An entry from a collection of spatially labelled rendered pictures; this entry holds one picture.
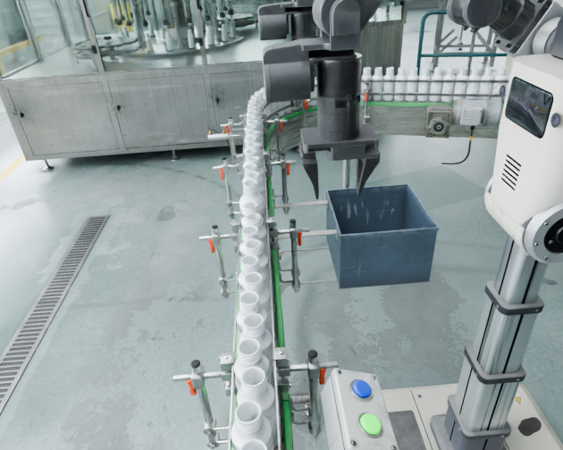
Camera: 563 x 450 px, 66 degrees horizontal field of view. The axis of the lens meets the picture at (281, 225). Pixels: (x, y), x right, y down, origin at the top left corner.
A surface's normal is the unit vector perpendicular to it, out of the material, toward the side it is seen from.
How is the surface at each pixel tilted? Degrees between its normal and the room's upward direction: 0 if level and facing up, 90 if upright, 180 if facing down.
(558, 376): 0
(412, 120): 90
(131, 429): 0
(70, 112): 90
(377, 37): 90
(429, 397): 0
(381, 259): 90
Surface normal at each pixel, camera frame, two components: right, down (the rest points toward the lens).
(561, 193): 0.07, 0.68
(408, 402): -0.06, -0.85
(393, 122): -0.25, 0.53
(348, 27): 0.07, 0.51
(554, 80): -1.00, 0.08
